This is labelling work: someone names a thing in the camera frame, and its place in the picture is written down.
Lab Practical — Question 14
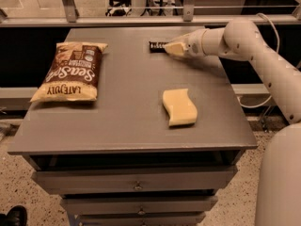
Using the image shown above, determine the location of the yellow sponge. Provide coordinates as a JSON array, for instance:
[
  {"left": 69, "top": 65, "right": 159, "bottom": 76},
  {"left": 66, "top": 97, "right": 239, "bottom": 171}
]
[{"left": 163, "top": 89, "right": 198, "bottom": 126}]

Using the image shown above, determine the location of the top cabinet drawer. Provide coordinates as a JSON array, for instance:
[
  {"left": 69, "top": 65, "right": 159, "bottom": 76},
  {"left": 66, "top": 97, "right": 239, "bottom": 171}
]
[{"left": 32, "top": 166, "right": 237, "bottom": 195}]

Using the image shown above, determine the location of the metal railing frame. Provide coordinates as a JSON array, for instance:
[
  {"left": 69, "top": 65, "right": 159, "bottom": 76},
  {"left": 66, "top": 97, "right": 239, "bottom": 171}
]
[{"left": 0, "top": 0, "right": 301, "bottom": 27}]

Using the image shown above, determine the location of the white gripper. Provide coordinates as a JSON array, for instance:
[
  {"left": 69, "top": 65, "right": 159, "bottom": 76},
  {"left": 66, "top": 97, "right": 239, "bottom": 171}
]
[{"left": 164, "top": 29, "right": 206, "bottom": 57}]

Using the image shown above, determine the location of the black office chair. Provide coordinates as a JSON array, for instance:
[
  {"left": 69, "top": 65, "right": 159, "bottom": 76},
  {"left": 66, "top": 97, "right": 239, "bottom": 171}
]
[{"left": 105, "top": 0, "right": 131, "bottom": 17}]

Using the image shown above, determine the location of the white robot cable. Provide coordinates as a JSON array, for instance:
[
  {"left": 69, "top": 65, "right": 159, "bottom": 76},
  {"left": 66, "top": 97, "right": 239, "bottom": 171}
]
[{"left": 237, "top": 12, "right": 280, "bottom": 109}]

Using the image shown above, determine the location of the black shoe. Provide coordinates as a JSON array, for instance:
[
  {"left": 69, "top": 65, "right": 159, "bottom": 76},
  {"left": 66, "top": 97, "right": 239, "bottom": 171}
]
[{"left": 0, "top": 205, "right": 27, "bottom": 226}]

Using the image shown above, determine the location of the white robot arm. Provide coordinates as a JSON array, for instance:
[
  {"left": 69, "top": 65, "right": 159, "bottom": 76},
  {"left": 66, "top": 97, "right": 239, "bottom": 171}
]
[{"left": 164, "top": 18, "right": 301, "bottom": 226}]

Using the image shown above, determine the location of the middle cabinet drawer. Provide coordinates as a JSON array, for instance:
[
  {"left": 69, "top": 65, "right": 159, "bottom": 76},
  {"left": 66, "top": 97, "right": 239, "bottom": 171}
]
[{"left": 61, "top": 196, "right": 217, "bottom": 215}]

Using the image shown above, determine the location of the bottom cabinet drawer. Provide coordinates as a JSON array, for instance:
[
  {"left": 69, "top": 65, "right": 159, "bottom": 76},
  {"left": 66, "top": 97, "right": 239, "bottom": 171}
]
[{"left": 80, "top": 213, "right": 205, "bottom": 226}]

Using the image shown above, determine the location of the cabinet drawer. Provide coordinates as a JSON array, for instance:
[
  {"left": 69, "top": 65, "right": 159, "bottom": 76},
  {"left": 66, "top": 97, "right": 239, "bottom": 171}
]
[
  {"left": 61, "top": 196, "right": 217, "bottom": 215},
  {"left": 80, "top": 213, "right": 205, "bottom": 226},
  {"left": 32, "top": 166, "right": 237, "bottom": 195}
]

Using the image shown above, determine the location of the grey drawer cabinet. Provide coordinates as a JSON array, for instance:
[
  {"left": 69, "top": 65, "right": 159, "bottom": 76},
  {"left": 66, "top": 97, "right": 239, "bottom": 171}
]
[{"left": 8, "top": 25, "right": 259, "bottom": 226}]

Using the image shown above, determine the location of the black rxbar chocolate bar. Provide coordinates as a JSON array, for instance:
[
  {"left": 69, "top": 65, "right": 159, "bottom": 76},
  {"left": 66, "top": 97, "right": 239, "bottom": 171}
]
[{"left": 149, "top": 41, "right": 166, "bottom": 53}]

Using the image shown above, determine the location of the brown Late July chip bag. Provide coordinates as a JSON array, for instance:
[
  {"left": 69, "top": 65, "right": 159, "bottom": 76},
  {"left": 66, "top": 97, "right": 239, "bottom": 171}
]
[{"left": 31, "top": 41, "right": 107, "bottom": 102}]

